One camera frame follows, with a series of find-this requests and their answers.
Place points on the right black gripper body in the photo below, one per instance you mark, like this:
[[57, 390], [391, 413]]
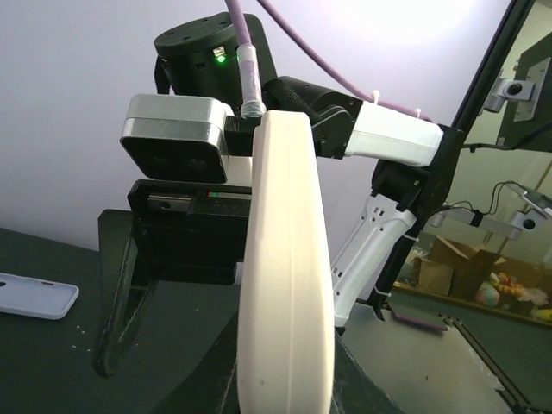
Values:
[[190, 232]]

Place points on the right black frame post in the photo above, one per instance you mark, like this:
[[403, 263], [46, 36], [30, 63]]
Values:
[[423, 190]]

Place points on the silver camera mount arms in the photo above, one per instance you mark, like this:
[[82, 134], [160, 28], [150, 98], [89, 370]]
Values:
[[494, 169]]

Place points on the cardboard boxes in background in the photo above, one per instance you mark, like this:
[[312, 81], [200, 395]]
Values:
[[478, 278]]

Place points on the beige cased phone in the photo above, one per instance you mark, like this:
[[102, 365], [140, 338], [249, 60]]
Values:
[[285, 358]]

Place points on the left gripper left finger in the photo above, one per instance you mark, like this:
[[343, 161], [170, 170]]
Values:
[[210, 387]]

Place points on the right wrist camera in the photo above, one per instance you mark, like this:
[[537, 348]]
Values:
[[177, 138]]

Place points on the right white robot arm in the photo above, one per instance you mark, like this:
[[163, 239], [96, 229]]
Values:
[[227, 57]]

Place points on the lavender phone case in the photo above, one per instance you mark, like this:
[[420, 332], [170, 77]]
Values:
[[31, 297]]

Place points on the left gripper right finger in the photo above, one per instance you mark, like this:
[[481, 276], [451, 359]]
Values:
[[353, 391]]

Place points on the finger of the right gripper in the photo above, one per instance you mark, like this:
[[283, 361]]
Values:
[[126, 291]]

